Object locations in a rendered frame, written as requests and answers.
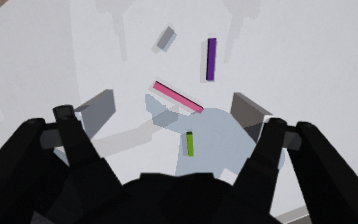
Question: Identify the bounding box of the purple rod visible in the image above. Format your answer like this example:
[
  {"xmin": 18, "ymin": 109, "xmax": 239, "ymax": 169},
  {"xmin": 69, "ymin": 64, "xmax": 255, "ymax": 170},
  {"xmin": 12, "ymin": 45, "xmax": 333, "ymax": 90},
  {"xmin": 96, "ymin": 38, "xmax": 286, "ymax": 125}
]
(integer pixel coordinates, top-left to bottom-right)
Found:
[{"xmin": 206, "ymin": 38, "xmax": 217, "ymax": 81}]

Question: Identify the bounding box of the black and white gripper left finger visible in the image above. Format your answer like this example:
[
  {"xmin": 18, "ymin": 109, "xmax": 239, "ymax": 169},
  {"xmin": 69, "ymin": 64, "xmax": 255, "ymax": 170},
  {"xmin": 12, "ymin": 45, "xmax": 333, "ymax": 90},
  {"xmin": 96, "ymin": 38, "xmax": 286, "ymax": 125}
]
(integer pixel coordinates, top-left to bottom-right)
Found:
[{"xmin": 0, "ymin": 89, "xmax": 150, "ymax": 224}]

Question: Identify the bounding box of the grey rod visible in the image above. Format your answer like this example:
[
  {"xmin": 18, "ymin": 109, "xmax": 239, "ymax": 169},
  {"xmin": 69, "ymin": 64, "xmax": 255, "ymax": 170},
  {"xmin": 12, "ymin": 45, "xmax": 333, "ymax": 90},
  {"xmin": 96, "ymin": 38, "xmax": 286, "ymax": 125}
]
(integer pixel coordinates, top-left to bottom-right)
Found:
[{"xmin": 157, "ymin": 26, "xmax": 174, "ymax": 50}]

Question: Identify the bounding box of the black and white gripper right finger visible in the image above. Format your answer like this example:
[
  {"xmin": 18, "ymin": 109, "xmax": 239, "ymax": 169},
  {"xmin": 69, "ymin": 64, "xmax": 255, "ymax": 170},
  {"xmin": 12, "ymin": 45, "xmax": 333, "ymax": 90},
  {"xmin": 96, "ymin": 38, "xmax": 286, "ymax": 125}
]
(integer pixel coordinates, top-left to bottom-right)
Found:
[{"xmin": 211, "ymin": 92, "xmax": 358, "ymax": 224}]

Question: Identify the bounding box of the pink rod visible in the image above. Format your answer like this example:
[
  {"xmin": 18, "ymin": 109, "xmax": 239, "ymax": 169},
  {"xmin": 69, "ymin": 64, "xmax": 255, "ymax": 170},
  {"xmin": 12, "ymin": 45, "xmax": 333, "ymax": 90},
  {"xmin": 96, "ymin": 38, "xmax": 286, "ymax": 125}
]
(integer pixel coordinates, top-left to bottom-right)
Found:
[{"xmin": 153, "ymin": 81, "xmax": 204, "ymax": 114}]

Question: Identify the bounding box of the lime green rod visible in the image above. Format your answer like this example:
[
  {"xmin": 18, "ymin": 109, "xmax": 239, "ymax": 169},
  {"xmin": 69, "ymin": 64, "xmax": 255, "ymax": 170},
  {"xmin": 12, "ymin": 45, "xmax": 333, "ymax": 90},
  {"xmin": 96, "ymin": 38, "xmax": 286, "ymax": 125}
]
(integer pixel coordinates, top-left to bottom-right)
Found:
[{"xmin": 186, "ymin": 131, "xmax": 194, "ymax": 157}]

